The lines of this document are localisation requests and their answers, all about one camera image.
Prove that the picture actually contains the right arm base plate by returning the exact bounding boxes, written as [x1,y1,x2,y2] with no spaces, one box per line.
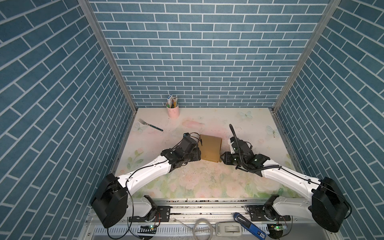
[245,205,291,222]

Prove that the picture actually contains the pens in bucket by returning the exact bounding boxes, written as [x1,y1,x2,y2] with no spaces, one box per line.
[166,95,179,109]

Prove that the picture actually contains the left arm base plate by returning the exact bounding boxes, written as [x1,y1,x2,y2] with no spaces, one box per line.
[129,206,171,223]

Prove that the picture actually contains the brown cardboard box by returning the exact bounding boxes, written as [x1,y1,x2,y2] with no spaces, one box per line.
[199,135,222,163]

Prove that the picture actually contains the pink pen holder bucket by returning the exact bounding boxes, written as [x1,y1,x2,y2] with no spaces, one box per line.
[166,104,180,119]

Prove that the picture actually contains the metal fork teal handle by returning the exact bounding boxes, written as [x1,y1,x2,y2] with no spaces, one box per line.
[138,119,164,132]

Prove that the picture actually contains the blue handheld tool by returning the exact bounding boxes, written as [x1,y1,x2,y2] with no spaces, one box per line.
[234,213,267,240]

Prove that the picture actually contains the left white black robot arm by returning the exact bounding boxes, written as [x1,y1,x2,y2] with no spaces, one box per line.
[90,133,203,229]

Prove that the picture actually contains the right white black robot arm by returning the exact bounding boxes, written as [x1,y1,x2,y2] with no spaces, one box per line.
[221,137,352,233]

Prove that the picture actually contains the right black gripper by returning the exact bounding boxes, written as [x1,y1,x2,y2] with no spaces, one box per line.
[218,150,246,168]

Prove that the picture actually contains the white cable coil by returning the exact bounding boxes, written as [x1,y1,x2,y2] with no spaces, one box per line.
[191,218,215,240]

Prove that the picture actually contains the grey white plastic device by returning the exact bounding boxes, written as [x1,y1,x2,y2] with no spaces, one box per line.
[216,222,243,237]

